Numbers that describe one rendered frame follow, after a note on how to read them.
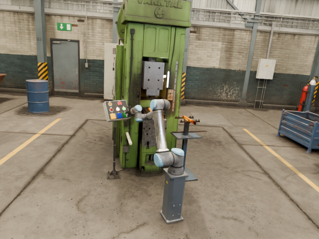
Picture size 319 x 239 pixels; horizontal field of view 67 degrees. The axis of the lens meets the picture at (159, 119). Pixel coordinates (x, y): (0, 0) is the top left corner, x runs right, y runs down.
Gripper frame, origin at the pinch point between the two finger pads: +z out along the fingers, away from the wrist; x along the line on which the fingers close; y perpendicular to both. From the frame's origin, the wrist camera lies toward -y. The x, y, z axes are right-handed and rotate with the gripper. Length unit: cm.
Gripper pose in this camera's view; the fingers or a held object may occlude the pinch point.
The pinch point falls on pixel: (126, 114)
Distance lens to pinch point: 352.0
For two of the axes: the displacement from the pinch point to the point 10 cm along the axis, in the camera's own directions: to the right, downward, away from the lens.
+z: -5.7, 2.6, 7.8
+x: 7.8, -1.1, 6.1
